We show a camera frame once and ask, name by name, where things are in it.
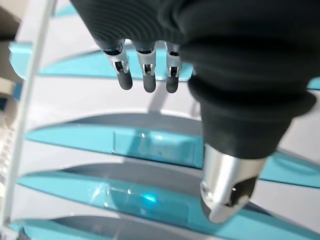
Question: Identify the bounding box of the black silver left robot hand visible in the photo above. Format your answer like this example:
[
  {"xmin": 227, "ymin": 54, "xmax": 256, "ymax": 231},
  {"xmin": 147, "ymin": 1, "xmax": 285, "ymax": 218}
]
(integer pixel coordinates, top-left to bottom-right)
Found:
[{"xmin": 69, "ymin": 0, "xmax": 320, "ymax": 225}]

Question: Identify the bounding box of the light blue lidded bin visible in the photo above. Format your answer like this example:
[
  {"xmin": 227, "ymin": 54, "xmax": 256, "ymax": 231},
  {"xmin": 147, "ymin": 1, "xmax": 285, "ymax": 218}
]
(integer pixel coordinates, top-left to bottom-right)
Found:
[{"xmin": 8, "ymin": 41, "xmax": 35, "ymax": 81}]

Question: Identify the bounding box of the white medical cart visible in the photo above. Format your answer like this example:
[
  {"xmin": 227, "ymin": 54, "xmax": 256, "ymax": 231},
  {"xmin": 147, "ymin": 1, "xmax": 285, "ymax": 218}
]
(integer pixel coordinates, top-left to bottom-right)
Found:
[{"xmin": 0, "ymin": 0, "xmax": 60, "ymax": 240}]

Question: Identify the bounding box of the blue white cart drawer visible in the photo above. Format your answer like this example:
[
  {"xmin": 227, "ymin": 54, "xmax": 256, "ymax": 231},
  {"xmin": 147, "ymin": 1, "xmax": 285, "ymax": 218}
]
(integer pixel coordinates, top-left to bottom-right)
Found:
[
  {"xmin": 23, "ymin": 109, "xmax": 320, "ymax": 188},
  {"xmin": 9, "ymin": 216, "xmax": 191, "ymax": 240},
  {"xmin": 14, "ymin": 162, "xmax": 320, "ymax": 238},
  {"xmin": 29, "ymin": 37, "xmax": 320, "ymax": 111},
  {"xmin": 53, "ymin": 2, "xmax": 78, "ymax": 18}
]

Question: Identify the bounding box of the white lattice basket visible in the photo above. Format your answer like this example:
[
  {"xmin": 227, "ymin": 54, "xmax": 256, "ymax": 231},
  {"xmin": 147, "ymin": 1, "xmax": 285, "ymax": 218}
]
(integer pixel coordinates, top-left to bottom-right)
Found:
[{"xmin": 0, "ymin": 117, "xmax": 17, "ymax": 186}]

